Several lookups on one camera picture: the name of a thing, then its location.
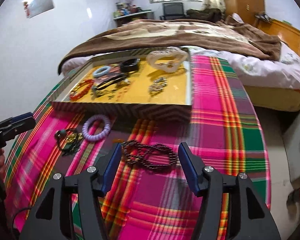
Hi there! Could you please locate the pink plaid tablecloth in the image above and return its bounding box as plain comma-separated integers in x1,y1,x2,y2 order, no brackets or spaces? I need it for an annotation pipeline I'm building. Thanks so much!
5,56,280,239

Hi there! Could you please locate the red hanging ornament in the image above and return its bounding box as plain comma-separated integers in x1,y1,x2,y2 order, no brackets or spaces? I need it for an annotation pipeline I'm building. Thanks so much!
23,1,31,18

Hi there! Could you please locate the patterned cardboard tray yellow liner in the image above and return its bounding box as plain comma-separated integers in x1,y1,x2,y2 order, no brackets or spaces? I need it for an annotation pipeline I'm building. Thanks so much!
49,49,194,122

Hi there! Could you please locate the black leather bracelet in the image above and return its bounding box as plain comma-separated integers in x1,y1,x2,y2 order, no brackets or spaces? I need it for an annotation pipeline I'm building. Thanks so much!
119,57,141,74

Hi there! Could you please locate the black office chair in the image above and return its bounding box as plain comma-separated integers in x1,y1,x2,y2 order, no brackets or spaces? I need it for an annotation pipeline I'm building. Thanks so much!
160,2,186,21

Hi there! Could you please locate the black hair tie with charm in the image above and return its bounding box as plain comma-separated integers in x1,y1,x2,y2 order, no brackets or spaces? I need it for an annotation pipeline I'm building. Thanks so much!
91,73,131,98

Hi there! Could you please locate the person's left hand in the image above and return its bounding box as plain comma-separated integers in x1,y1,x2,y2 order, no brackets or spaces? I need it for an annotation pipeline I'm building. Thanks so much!
0,148,6,192

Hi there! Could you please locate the grey drawer cabinet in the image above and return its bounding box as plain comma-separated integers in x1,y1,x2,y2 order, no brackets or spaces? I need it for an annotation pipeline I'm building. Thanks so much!
280,110,300,182

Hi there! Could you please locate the red bead bracelet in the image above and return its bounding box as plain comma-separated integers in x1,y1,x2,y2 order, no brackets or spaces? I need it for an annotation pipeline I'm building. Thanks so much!
69,78,95,102

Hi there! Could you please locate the dark garnet bead bracelet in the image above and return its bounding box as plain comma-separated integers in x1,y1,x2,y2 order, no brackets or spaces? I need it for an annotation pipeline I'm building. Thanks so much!
120,139,179,171

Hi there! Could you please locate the black cord with green bead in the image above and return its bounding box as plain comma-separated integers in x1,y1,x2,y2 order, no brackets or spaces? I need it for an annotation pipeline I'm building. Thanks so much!
54,128,84,156

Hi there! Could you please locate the pearl gold hair claw clip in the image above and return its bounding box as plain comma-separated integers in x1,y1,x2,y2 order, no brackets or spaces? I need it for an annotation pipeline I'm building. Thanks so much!
146,47,189,73

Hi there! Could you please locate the cola bottle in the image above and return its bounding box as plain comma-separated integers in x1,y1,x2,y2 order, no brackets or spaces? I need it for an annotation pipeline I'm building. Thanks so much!
286,187,300,206

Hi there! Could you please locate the wooden headboard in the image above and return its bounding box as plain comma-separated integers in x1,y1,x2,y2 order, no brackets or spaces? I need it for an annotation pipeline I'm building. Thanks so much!
257,20,300,56

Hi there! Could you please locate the light blue spiral hair tie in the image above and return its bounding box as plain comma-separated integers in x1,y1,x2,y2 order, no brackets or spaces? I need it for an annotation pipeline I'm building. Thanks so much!
92,65,112,79

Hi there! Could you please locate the silver wall panel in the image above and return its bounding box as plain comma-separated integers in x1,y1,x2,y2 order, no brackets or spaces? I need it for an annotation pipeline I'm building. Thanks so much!
23,0,55,18

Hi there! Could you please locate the bed with floral sheet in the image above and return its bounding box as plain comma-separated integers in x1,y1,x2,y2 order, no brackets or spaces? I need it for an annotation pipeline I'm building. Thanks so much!
61,12,300,113

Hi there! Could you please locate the gold bead bracelet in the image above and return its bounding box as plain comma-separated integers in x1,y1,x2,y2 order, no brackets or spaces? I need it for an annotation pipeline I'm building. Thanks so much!
148,76,169,97

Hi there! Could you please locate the purple spiral hair tie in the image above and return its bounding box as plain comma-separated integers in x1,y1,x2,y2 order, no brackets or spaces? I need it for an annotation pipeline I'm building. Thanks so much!
82,114,112,143

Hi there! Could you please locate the brown fleece blanket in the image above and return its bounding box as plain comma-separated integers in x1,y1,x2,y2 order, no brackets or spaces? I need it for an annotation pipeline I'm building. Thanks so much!
57,16,281,73

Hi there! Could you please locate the cluttered desk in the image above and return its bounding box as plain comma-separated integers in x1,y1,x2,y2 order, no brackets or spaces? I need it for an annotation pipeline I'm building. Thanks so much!
113,3,154,27

